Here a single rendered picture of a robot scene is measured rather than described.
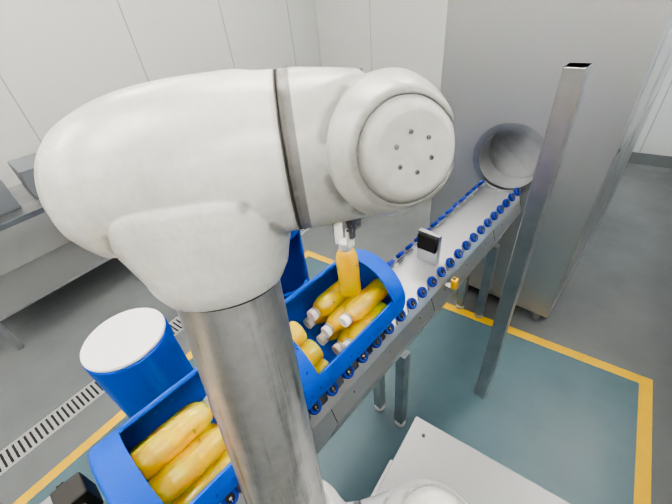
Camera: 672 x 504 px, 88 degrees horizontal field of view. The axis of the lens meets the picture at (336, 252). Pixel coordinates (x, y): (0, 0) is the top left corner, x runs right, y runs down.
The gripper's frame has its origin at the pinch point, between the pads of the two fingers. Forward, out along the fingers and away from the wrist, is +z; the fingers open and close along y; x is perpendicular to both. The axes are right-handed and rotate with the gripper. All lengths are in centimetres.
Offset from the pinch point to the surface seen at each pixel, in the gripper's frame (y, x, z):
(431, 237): -2, -49, 28
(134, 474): -6, 70, 14
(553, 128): -33, -63, -17
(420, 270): -1, -44, 43
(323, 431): -14, 31, 50
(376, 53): 287, -397, 20
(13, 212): 258, 64, 47
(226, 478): -15, 59, 25
